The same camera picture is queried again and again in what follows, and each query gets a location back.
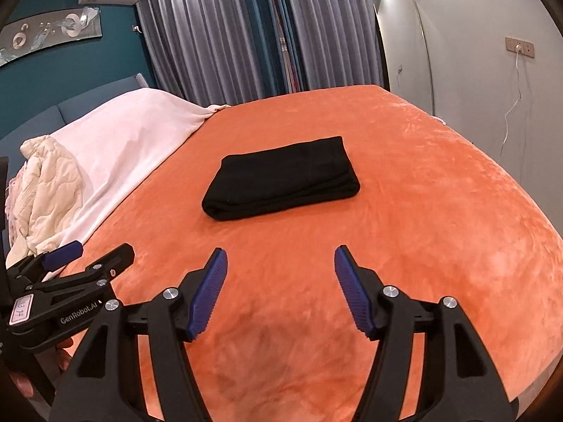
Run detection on black pants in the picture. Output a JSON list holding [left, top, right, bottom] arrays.
[[201, 136, 361, 221]]

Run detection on person's left hand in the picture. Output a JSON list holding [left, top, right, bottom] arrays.
[[7, 338, 74, 405]]

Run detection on cream quilted comforter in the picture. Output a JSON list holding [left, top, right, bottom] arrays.
[[5, 135, 85, 266]]

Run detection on orange plush bed blanket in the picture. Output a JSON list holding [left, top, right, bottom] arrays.
[[71, 86, 562, 421]]

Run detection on white bed sheet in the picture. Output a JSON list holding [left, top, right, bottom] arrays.
[[44, 88, 221, 248]]

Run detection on blue upholstered headboard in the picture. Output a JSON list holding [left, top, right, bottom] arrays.
[[1, 73, 149, 180]]

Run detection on white leaning mirror panel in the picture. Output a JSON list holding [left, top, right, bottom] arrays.
[[372, 0, 435, 115]]

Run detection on blue inner curtain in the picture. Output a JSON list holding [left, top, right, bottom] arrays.
[[243, 0, 309, 97]]

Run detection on grey pleated curtain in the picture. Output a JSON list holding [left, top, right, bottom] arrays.
[[138, 0, 384, 106]]

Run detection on silver wall art panel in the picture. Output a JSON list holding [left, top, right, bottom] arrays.
[[1, 7, 102, 66]]

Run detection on beige wall socket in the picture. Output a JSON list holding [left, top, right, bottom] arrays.
[[505, 37, 535, 58]]

